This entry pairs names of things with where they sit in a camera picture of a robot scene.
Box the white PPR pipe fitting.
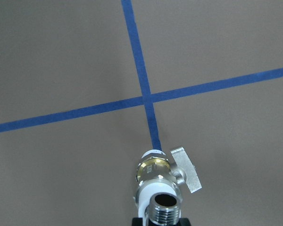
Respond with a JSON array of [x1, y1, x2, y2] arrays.
[[134, 147, 202, 226]]

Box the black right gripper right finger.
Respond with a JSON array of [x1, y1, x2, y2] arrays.
[[178, 214, 190, 226]]

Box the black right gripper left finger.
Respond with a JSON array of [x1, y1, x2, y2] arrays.
[[131, 214, 146, 226]]

